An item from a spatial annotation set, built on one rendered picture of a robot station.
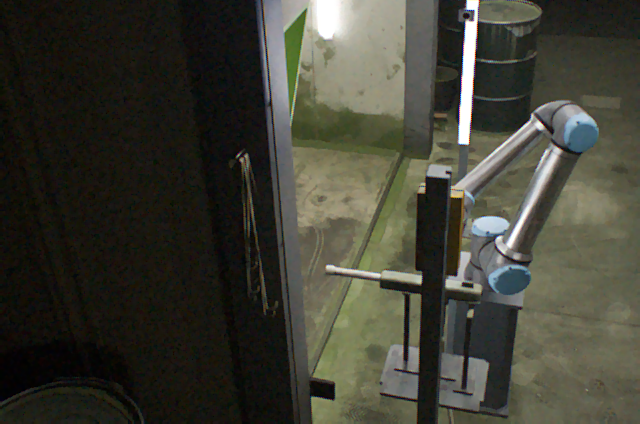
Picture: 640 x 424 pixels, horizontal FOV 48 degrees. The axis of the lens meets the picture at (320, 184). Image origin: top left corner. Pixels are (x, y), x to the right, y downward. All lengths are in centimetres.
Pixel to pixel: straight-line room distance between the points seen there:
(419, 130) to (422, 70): 45
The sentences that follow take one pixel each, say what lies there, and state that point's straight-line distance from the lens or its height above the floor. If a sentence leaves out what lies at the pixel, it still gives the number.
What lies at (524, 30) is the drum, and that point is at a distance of 531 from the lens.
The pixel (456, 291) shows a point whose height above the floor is 114.
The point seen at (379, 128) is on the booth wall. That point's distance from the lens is 515.
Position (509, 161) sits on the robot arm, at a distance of 270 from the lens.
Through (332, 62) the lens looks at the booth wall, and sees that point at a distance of 503.
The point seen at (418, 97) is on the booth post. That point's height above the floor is 49.
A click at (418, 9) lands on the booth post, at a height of 110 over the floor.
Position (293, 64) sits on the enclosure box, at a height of 133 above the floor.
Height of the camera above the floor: 254
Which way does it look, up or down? 31 degrees down
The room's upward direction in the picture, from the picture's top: 3 degrees counter-clockwise
